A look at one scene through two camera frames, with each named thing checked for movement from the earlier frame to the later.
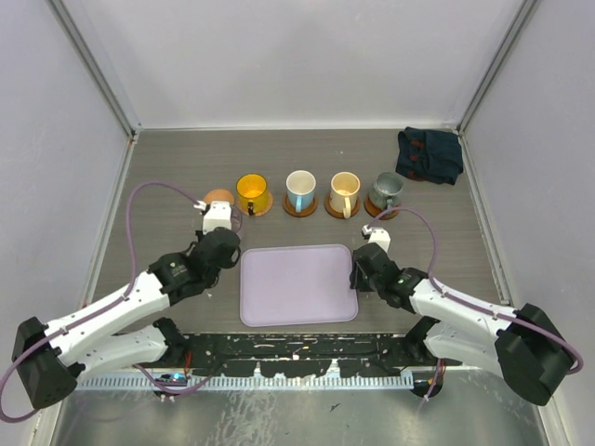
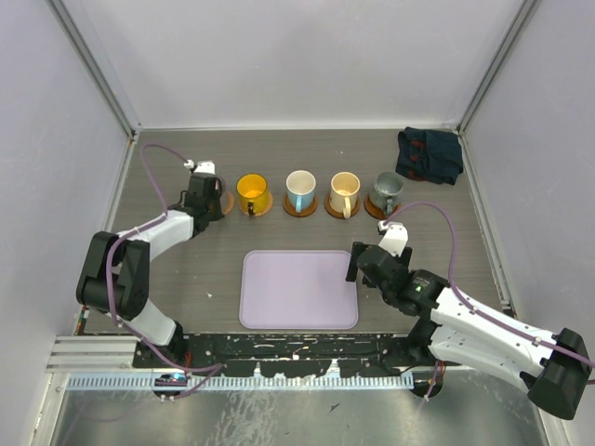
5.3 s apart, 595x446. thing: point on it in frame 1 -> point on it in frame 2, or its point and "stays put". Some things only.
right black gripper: x=356 y=281 stays put
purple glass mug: x=236 y=218 -> x=223 y=187
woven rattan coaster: x=270 y=204 stays put
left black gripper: x=199 y=235 -> x=217 y=211
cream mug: x=344 y=190 stays put
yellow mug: x=253 y=192 stays put
